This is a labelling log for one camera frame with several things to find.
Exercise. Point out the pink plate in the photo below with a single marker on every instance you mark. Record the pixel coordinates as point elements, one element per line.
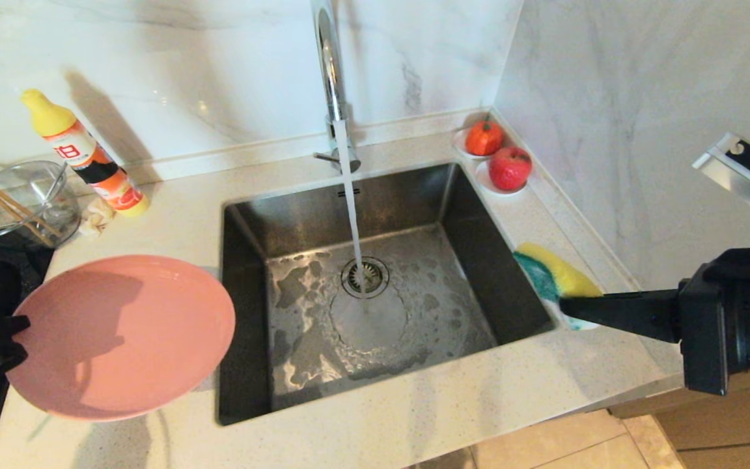
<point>127,339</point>

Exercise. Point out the wooden cabinet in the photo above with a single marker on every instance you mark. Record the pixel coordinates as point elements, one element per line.
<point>739,430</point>

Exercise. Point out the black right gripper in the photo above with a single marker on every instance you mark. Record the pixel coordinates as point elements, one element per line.
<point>707,339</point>

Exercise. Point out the small white dish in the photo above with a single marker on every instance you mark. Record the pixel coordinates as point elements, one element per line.
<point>486,185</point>
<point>458,148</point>

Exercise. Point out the yellow green sponge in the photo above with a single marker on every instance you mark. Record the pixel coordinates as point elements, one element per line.
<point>557,277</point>

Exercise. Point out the orange toy pumpkin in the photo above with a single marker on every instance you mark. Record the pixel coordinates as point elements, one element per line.
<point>483,139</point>

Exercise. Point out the chrome faucet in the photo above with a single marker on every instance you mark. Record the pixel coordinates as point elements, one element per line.
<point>331,85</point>

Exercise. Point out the metal drain strainer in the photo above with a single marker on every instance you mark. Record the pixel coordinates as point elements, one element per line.
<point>374,279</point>

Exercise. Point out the orange dish soap bottle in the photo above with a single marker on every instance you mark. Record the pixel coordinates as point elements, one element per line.
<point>88,159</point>

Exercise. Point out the crumpled beige rag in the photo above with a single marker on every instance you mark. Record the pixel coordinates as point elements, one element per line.
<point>96,218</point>

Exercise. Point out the clear glass bowl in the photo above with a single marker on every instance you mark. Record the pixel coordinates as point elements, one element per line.
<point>56,195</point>

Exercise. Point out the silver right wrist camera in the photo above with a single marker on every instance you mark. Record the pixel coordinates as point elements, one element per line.
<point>743,172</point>

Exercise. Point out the stainless steel sink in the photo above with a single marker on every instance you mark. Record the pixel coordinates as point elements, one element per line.
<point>466,247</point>

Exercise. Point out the red toy apple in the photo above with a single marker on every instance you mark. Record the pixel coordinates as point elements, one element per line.
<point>510,169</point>

